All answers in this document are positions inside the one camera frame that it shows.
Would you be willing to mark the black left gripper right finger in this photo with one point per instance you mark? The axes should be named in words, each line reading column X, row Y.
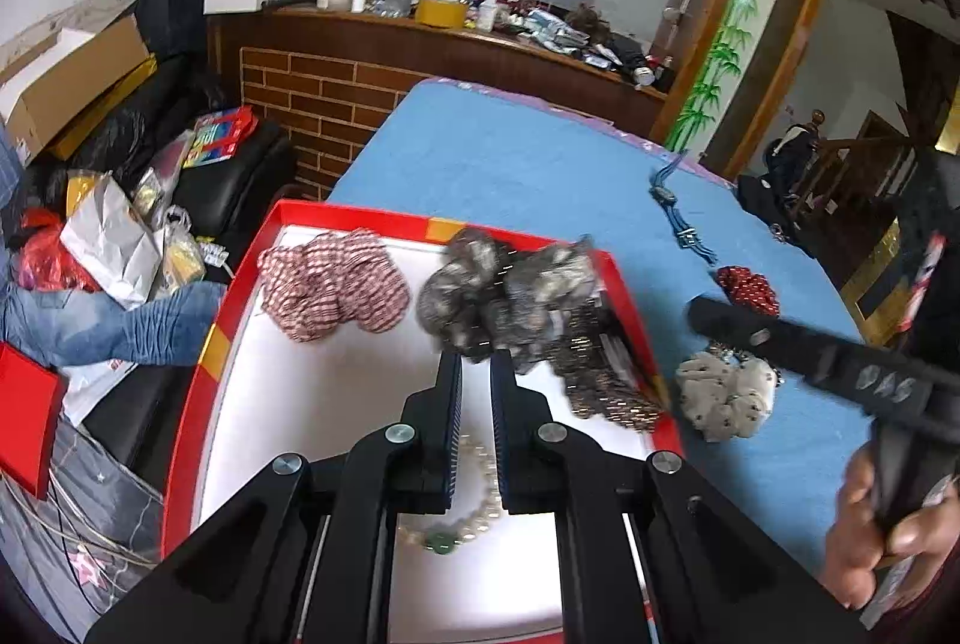
column 545, row 467

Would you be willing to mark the red plastic bag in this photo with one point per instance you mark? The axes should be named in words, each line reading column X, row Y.
column 43, row 263

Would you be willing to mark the cardboard box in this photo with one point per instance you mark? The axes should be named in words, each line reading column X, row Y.
column 57, row 79

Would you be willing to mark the brown beaded hair accessory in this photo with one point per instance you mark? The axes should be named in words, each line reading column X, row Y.
column 597, row 372

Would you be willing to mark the person's right hand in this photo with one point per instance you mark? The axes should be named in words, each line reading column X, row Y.
column 855, row 547

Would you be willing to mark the colourful red snack box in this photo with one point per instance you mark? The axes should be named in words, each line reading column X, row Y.
column 218, row 136

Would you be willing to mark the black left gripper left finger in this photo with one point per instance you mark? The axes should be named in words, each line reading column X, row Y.
column 407, row 467

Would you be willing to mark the white plastic bottle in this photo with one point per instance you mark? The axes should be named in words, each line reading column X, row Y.
column 487, row 15

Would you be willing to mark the grey black scrunchie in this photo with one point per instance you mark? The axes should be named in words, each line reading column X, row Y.
column 488, row 296

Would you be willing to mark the red white shallow box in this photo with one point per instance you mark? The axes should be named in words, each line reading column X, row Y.
column 256, row 394

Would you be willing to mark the red white plaid scrunchie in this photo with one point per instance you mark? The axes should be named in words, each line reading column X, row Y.
column 310, row 290

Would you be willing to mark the blue denim jeans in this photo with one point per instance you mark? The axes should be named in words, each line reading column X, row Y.
column 61, row 329

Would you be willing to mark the red dotted scrunchie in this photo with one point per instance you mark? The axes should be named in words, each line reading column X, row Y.
column 749, row 289

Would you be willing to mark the person in background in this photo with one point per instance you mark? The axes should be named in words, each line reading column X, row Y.
column 788, row 157

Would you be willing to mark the blue table cloth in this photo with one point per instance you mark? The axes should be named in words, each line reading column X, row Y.
column 458, row 151

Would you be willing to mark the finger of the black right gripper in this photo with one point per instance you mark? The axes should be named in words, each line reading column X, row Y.
column 744, row 329

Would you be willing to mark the yellow round tin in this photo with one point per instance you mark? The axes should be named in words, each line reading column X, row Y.
column 441, row 14

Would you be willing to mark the white dotted scrunchie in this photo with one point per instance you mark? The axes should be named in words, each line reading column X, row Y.
column 725, row 399

